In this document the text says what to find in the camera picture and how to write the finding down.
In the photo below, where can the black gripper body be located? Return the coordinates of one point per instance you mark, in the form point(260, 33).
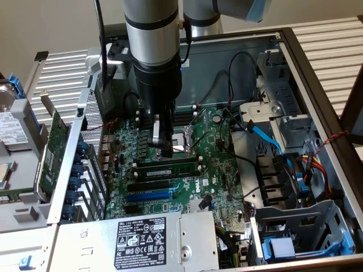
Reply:
point(157, 85)

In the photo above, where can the green RAM stick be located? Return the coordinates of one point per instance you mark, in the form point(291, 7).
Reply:
point(181, 169)
point(8, 198)

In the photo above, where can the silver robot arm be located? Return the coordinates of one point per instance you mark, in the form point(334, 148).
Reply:
point(153, 28)

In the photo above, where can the CPU socket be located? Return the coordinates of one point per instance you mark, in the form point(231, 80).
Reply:
point(181, 140)

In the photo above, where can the metal socket locking lever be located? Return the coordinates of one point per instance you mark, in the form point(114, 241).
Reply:
point(196, 118)
point(200, 140)

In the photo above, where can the long black expansion slot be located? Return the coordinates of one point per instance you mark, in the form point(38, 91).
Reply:
point(147, 186)

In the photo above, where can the round coin battery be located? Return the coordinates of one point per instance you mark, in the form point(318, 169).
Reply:
point(217, 118)

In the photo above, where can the green motherboard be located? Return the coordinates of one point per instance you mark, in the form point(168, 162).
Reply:
point(218, 170)

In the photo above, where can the blue expansion slot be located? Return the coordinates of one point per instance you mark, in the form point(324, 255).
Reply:
point(147, 196)

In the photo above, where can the black box device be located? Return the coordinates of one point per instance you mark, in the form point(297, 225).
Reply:
point(114, 31)

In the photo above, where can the blue expansion slot latch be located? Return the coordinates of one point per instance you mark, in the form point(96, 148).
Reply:
point(79, 159)
point(72, 196)
point(82, 148)
point(68, 211)
point(75, 183)
point(77, 170)

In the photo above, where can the silver chipset heatsink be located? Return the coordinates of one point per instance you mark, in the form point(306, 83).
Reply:
point(194, 205)

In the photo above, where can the short black expansion slot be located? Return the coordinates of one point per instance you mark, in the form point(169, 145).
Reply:
point(131, 209)

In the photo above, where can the open PC case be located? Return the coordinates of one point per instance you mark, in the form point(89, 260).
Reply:
point(244, 85)

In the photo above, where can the grey metal disk bay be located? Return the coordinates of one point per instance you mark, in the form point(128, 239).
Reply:
point(261, 110)

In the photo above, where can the green graphics card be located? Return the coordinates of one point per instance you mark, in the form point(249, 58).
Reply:
point(54, 147)

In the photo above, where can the black cooling fan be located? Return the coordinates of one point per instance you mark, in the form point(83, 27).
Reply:
point(272, 175)

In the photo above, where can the metal disk bay cage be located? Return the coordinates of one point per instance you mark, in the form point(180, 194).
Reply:
point(283, 218)

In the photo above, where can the silver power supply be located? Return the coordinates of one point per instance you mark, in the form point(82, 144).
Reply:
point(71, 249)

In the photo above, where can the blue disk carrier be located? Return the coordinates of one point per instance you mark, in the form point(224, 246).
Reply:
point(14, 85)

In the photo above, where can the silver CPU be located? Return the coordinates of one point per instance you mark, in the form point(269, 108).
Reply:
point(5, 175)

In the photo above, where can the blue plastic disk tray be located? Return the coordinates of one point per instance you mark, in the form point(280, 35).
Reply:
point(282, 248)

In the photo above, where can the blue case latch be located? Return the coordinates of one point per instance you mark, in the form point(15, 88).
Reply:
point(26, 263)

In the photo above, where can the dark brown panel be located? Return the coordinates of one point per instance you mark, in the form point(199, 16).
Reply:
point(354, 113)

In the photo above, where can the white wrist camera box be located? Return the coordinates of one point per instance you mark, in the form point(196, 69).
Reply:
point(119, 71)

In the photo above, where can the small black table bracket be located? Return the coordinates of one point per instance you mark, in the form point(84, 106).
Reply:
point(41, 55)

